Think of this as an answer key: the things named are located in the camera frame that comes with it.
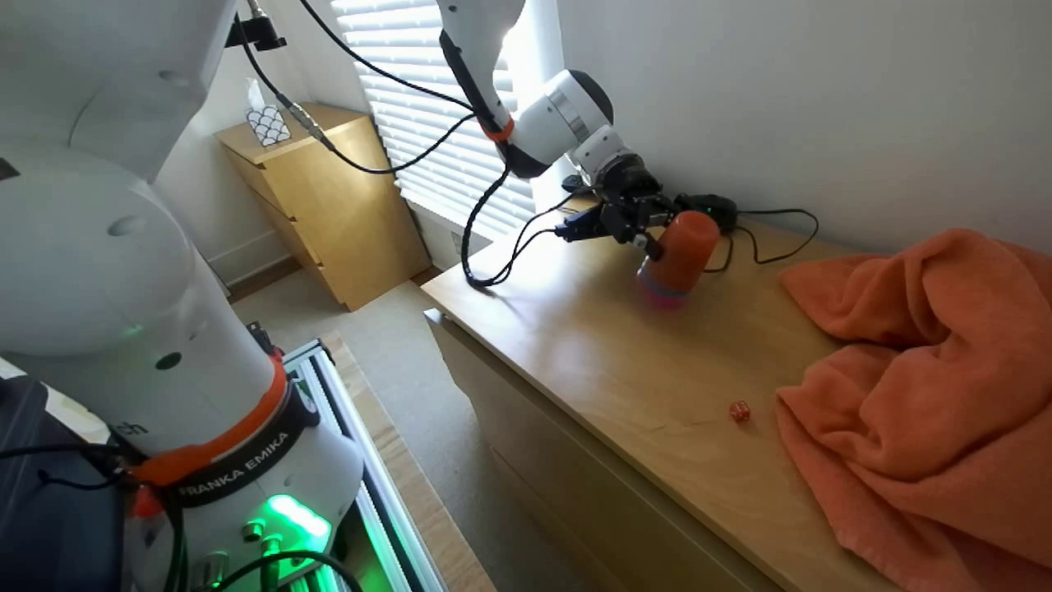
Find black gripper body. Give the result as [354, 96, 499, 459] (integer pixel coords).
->
[595, 161, 674, 240]

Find orange plastic cup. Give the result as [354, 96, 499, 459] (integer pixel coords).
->
[649, 208, 725, 299]

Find purple plastic cup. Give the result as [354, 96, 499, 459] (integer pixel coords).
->
[637, 275, 690, 309]

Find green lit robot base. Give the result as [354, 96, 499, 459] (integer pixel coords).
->
[177, 489, 364, 592]

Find black flat device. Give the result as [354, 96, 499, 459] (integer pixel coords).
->
[560, 168, 603, 199]

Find black computer mouse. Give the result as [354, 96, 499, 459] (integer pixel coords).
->
[672, 190, 744, 238]

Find light wooden dresser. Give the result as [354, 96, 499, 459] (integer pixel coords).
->
[421, 195, 913, 592]

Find white window blinds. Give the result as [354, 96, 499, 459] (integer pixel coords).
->
[332, 0, 552, 242]

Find small wooden cabinet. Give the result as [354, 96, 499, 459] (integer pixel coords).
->
[214, 100, 434, 313]

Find orange towel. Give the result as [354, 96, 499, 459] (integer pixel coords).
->
[774, 228, 1052, 592]

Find patterned tissue box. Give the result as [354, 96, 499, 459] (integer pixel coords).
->
[244, 75, 295, 147]

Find dark base cover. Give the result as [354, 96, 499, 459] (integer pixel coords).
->
[0, 389, 130, 592]

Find black mouse cable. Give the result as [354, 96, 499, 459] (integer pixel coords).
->
[702, 202, 823, 275]

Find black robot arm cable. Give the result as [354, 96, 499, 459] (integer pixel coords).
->
[234, 0, 573, 291]

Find aluminium frame rail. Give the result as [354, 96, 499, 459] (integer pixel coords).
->
[275, 337, 449, 592]

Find black camera boom stand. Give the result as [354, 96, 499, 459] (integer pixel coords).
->
[223, 10, 289, 52]

